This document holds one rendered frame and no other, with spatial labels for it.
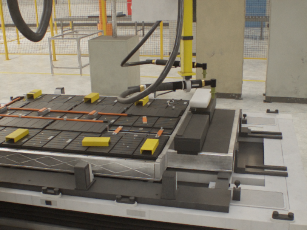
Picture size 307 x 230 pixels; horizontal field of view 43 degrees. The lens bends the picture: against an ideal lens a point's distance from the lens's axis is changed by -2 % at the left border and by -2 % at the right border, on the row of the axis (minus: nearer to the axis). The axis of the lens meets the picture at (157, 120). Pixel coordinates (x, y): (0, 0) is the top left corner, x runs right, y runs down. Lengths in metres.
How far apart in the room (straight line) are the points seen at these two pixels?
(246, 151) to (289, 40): 3.98
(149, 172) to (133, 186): 0.12
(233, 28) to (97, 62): 2.40
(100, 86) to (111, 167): 5.00
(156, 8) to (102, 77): 5.23
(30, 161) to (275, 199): 1.42
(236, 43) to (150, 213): 5.01
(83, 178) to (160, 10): 0.96
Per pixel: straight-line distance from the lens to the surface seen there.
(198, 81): 2.22
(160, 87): 2.16
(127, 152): 2.29
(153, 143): 2.33
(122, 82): 7.04
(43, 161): 2.45
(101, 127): 2.70
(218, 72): 6.88
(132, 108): 3.06
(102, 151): 2.34
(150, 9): 1.94
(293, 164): 2.62
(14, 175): 2.49
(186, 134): 2.27
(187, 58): 2.16
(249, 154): 2.88
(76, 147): 2.42
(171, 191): 2.04
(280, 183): 2.38
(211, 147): 2.39
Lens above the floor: 1.93
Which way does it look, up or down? 19 degrees down
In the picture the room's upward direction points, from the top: 1 degrees counter-clockwise
